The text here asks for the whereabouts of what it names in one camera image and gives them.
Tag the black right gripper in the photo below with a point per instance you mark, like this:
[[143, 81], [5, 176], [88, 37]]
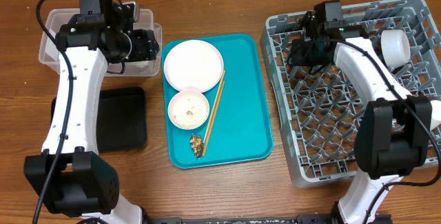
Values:
[[298, 59]]

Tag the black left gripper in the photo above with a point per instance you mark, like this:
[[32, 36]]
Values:
[[145, 45]]

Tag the white bowl with rice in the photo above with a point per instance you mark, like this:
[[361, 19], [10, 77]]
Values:
[[188, 109]]

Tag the white cup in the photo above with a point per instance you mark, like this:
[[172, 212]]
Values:
[[395, 48]]

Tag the grey white bowl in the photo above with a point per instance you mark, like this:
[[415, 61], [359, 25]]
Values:
[[435, 114]]

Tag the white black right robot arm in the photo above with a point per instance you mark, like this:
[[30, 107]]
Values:
[[396, 127]]

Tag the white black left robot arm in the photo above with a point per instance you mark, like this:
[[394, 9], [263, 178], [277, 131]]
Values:
[[103, 38]]

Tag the grey dishwasher rack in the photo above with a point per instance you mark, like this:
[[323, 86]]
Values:
[[321, 112]]

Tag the black waste tray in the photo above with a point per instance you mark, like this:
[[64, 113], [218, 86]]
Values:
[[120, 117]]

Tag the clear plastic waste bin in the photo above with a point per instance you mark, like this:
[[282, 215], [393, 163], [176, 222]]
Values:
[[49, 55]]

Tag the large white plate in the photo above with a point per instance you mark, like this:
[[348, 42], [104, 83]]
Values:
[[193, 65]]

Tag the wooden chopstick left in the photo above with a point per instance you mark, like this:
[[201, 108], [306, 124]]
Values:
[[213, 108]]

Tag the wooden chopstick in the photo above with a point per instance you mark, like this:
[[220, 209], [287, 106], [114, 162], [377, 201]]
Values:
[[215, 111], [213, 108]]

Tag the teal plastic tray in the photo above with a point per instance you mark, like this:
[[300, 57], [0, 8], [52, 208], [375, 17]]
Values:
[[242, 128]]

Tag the wooden chopstick right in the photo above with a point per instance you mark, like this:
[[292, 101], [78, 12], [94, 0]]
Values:
[[215, 111]]

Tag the brown food scrap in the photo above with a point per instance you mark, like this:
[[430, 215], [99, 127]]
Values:
[[197, 145]]

